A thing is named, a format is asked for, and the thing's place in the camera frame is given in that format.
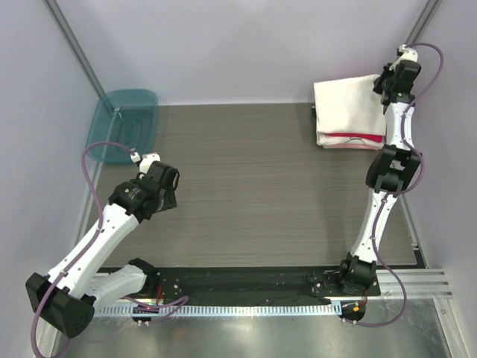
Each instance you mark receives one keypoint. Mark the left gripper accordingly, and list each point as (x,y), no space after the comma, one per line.
(169,201)

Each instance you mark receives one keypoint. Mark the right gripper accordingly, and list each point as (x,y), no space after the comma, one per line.
(377,87)

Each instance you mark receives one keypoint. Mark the white t-shirt red print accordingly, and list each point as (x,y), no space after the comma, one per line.
(349,106)

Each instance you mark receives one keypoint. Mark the teal plastic bin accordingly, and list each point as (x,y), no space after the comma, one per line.
(124,116)

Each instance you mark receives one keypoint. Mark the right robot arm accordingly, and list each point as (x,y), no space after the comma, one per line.
(389,174)

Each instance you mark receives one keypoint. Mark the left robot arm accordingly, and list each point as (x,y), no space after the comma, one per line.
(68,295)

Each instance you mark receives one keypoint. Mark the folded white t-shirt stack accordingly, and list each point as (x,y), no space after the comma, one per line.
(345,143)

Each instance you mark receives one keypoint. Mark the folded pink t-shirt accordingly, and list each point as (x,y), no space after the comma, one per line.
(368,137)

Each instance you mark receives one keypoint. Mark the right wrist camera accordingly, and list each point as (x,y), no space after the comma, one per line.
(404,52)

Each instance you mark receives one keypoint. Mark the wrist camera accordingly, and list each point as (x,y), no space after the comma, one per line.
(404,52)
(144,162)

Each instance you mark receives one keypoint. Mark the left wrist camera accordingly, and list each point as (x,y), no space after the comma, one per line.
(144,162)

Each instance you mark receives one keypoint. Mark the white slotted cable duct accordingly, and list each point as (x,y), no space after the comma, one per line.
(130,310)

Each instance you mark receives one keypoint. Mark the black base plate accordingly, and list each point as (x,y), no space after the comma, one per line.
(312,281)

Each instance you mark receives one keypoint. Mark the aluminium rail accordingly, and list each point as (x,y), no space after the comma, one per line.
(419,283)

